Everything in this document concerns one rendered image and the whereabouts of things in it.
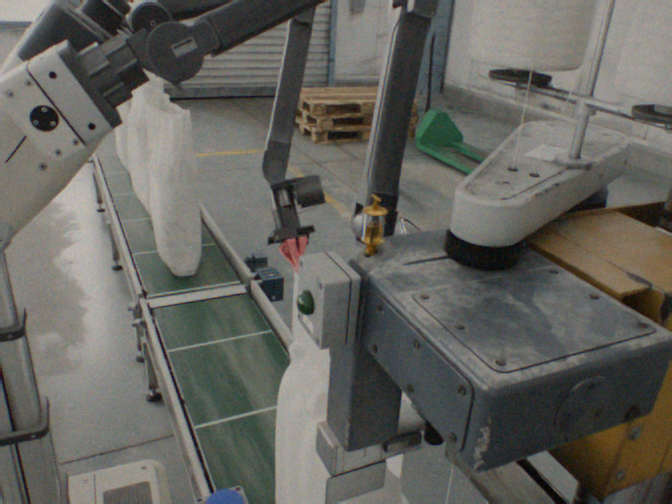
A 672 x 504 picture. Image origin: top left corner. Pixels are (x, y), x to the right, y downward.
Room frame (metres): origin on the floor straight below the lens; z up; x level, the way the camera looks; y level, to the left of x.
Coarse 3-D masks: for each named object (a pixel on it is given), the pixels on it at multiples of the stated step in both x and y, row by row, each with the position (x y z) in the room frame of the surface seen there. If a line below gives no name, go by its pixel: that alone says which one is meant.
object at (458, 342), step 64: (384, 256) 0.64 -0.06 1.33; (448, 256) 0.64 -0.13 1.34; (384, 320) 0.55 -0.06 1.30; (448, 320) 0.49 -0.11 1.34; (512, 320) 0.50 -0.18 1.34; (576, 320) 0.51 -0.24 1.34; (640, 320) 0.52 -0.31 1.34; (384, 384) 0.61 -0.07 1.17; (448, 384) 0.44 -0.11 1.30; (512, 384) 0.41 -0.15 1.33; (576, 384) 0.44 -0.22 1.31; (640, 384) 0.48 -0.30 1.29; (512, 448) 0.41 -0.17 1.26
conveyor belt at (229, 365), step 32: (160, 320) 1.94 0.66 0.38; (192, 320) 1.96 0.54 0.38; (224, 320) 1.97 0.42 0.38; (256, 320) 1.99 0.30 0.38; (192, 352) 1.75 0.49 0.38; (224, 352) 1.76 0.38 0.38; (256, 352) 1.77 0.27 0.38; (192, 384) 1.57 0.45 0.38; (224, 384) 1.58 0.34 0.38; (256, 384) 1.59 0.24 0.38; (192, 416) 1.42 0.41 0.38; (224, 416) 1.43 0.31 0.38; (256, 416) 1.44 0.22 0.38; (224, 448) 1.29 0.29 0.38; (256, 448) 1.30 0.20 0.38; (224, 480) 1.18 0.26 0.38; (256, 480) 1.18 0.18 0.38
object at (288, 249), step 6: (288, 240) 1.19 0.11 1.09; (294, 240) 1.20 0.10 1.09; (282, 246) 1.21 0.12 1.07; (288, 246) 1.19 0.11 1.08; (294, 246) 1.19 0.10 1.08; (282, 252) 1.22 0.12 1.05; (288, 252) 1.22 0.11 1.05; (294, 252) 1.19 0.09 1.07; (288, 258) 1.21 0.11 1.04; (294, 258) 1.18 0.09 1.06; (294, 264) 1.20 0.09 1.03; (294, 270) 1.19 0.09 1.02
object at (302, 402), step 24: (312, 360) 1.08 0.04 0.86; (288, 384) 1.06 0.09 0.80; (312, 384) 1.03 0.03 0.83; (288, 408) 1.04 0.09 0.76; (312, 408) 0.97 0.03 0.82; (288, 432) 1.02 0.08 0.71; (312, 432) 0.92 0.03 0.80; (288, 456) 1.00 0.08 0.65; (312, 456) 0.90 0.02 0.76; (288, 480) 0.99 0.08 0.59; (312, 480) 0.89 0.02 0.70
